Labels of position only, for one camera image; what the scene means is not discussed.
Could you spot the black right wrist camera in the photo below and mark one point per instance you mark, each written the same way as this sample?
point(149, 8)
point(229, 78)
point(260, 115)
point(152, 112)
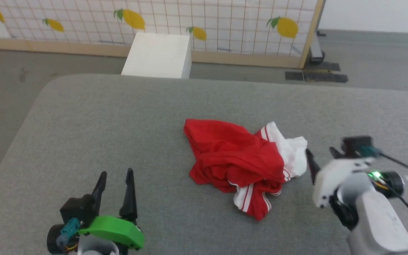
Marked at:
point(354, 146)

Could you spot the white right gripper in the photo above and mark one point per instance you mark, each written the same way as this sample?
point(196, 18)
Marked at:
point(331, 177)

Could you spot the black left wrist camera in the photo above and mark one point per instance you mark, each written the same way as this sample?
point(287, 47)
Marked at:
point(78, 209)

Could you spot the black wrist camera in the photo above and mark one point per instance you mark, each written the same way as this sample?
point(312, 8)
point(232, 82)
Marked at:
point(354, 146)
point(78, 209)

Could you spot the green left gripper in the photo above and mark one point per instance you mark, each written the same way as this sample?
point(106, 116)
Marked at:
point(115, 228)

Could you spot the grey fabric sofa cushion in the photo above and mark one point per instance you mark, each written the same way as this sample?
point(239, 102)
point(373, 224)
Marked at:
point(119, 141)

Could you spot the small black floor mat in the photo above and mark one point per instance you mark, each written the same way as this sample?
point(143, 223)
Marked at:
point(294, 75)

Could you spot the long black floor mat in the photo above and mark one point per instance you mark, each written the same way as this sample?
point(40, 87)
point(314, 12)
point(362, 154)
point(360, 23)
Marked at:
point(326, 77)
point(325, 66)

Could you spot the white box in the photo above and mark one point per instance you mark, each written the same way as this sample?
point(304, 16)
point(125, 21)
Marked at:
point(159, 55)

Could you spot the red white basketball jersey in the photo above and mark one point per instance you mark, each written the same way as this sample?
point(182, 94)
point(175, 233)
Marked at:
point(236, 159)

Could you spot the lemon-patterned grid screen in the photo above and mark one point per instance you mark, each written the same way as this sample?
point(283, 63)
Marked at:
point(225, 21)

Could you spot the grey metal partition foot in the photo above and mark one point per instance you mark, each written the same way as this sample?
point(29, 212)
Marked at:
point(316, 49)

